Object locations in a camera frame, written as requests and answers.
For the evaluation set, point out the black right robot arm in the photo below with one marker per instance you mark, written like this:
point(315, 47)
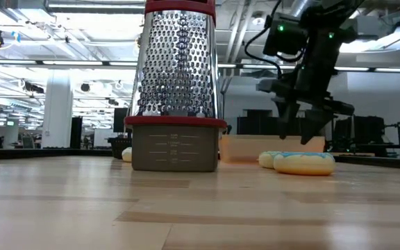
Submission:
point(325, 52)

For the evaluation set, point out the blue frosted toy donut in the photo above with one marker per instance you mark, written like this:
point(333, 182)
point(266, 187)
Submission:
point(304, 165)

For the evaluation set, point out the black background screens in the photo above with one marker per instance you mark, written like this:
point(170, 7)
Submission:
point(255, 123)

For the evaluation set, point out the green frosted toy donut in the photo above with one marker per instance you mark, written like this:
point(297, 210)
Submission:
point(266, 160)

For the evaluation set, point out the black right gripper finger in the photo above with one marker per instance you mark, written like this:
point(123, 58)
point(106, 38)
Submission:
point(287, 118)
point(312, 125)

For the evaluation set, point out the black background monitor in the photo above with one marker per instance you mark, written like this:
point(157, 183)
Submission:
point(120, 119)

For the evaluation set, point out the black background robot rig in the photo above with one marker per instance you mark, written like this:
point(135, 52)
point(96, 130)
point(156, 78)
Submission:
point(366, 130)

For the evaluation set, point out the tall black panel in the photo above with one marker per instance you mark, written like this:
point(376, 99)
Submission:
point(76, 132)

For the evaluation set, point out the red steel box grater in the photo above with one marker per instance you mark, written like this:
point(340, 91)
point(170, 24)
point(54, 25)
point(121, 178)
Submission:
point(175, 104)

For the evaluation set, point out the orange translucent bin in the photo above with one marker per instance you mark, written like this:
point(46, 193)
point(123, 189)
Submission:
point(245, 149)

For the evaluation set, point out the white building column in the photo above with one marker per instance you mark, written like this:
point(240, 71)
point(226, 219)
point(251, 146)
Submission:
point(57, 111)

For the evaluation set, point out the white frosted toy donut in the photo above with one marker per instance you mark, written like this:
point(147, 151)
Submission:
point(127, 155)

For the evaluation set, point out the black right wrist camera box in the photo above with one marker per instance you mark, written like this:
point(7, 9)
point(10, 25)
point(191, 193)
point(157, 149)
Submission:
point(283, 38)

